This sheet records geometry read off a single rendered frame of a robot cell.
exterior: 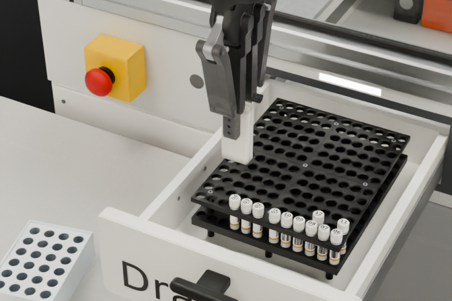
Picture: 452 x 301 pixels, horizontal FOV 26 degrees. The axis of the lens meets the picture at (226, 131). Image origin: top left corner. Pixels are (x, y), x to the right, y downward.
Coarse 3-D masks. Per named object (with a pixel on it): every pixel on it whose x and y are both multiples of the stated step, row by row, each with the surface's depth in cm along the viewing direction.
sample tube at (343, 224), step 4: (340, 220) 103; (344, 220) 103; (340, 224) 102; (344, 224) 102; (348, 224) 102; (340, 228) 102; (344, 228) 102; (348, 228) 103; (344, 232) 104; (344, 244) 104; (344, 248) 104; (340, 252) 104; (344, 252) 105
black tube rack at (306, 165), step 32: (256, 128) 118; (288, 128) 118; (320, 128) 118; (352, 128) 118; (384, 128) 118; (224, 160) 113; (256, 160) 118; (288, 160) 113; (320, 160) 113; (352, 160) 113; (384, 160) 113; (224, 192) 108; (256, 192) 109; (288, 192) 108; (320, 192) 108; (352, 192) 108; (384, 192) 113; (224, 224) 109; (352, 224) 104; (288, 256) 105
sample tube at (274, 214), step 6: (270, 210) 104; (276, 210) 104; (270, 216) 104; (276, 216) 104; (270, 222) 104; (276, 222) 104; (270, 234) 105; (276, 234) 105; (270, 240) 106; (276, 240) 106
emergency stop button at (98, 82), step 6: (90, 72) 130; (96, 72) 129; (102, 72) 130; (90, 78) 130; (96, 78) 129; (102, 78) 129; (108, 78) 130; (90, 84) 130; (96, 84) 130; (102, 84) 129; (108, 84) 130; (90, 90) 131; (96, 90) 130; (102, 90) 130; (108, 90) 130; (102, 96) 131
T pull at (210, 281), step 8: (208, 272) 97; (216, 272) 97; (176, 280) 96; (184, 280) 96; (200, 280) 96; (208, 280) 96; (216, 280) 96; (224, 280) 96; (176, 288) 95; (184, 288) 95; (192, 288) 95; (200, 288) 95; (208, 288) 95; (216, 288) 95; (224, 288) 95; (184, 296) 96; (192, 296) 95; (200, 296) 94; (208, 296) 94; (216, 296) 94; (224, 296) 94
